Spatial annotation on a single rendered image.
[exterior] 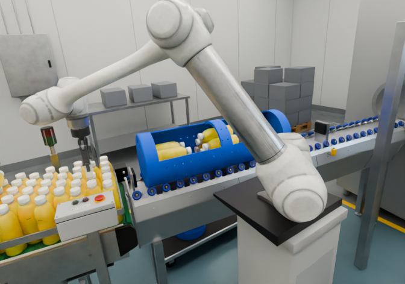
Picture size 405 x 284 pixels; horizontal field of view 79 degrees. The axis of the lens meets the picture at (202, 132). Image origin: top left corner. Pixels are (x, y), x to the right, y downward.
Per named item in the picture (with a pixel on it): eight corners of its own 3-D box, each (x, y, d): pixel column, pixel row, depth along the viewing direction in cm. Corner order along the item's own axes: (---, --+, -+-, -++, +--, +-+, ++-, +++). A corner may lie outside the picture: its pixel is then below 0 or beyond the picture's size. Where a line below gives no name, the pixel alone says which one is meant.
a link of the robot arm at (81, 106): (73, 111, 111) (52, 119, 99) (65, 76, 106) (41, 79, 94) (95, 110, 109) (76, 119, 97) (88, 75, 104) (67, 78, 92)
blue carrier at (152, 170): (291, 158, 151) (293, 112, 144) (150, 198, 119) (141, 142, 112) (263, 145, 177) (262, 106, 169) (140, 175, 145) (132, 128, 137)
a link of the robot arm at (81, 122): (88, 110, 111) (91, 123, 113) (65, 113, 107) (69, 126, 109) (88, 114, 103) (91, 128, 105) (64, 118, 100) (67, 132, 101)
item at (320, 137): (327, 143, 176) (329, 123, 171) (323, 145, 175) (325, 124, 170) (316, 139, 185) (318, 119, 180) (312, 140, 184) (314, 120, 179)
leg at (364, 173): (363, 215, 240) (373, 156, 220) (358, 217, 238) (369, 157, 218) (357, 211, 245) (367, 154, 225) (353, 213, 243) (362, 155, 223)
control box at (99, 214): (119, 224, 95) (114, 201, 92) (61, 242, 88) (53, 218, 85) (116, 210, 104) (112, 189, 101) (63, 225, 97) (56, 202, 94)
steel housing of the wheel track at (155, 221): (401, 163, 206) (409, 123, 196) (141, 257, 127) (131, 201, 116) (367, 151, 231) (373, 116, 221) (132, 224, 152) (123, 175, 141)
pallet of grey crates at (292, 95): (310, 128, 492) (316, 66, 454) (283, 137, 453) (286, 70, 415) (266, 116, 590) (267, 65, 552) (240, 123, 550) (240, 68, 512)
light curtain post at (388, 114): (366, 267, 185) (415, 20, 131) (361, 270, 183) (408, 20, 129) (358, 261, 190) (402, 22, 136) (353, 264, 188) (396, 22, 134)
